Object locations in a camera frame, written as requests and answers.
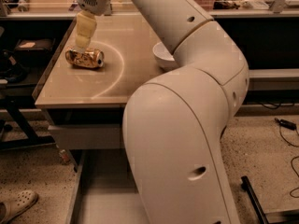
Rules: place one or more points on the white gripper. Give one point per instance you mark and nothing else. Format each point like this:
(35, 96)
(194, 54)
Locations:
(94, 0)

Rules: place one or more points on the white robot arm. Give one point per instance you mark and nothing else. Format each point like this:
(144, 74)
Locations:
(172, 124)

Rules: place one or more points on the drawer cabinet with beige top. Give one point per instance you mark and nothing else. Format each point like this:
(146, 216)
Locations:
(76, 96)

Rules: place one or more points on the top drawer front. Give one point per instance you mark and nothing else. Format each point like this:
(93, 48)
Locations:
(87, 136)

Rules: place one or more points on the small can on floor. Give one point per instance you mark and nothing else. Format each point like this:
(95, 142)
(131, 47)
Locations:
(64, 156)

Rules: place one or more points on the open middle drawer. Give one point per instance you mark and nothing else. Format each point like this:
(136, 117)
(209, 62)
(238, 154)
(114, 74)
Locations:
(105, 191)

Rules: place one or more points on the black box on shelf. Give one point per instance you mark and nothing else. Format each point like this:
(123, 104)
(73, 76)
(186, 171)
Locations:
(34, 53)

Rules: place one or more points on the white bowl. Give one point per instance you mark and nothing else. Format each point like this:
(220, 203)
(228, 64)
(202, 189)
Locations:
(164, 59)

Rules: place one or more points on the white clog shoe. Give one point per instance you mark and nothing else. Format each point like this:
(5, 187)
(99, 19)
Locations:
(17, 205)

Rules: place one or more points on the black metal bar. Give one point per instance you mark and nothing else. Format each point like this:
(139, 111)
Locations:
(247, 187)

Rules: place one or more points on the black side table frame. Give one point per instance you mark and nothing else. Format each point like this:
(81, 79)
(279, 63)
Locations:
(13, 97)

